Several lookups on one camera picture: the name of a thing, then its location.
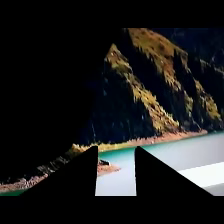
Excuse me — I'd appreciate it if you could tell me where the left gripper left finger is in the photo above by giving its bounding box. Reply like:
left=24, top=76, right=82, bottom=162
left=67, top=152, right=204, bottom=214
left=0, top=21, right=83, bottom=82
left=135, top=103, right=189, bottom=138
left=20, top=145, right=99, bottom=197

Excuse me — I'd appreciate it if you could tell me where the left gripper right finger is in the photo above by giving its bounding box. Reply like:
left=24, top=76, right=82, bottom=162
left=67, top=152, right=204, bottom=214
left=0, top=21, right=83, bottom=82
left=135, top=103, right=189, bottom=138
left=134, top=145, right=213, bottom=197

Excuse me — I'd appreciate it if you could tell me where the black garment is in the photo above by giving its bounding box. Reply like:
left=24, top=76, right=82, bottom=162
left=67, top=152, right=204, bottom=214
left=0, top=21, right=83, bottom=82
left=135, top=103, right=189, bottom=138
left=0, top=27, right=124, bottom=185

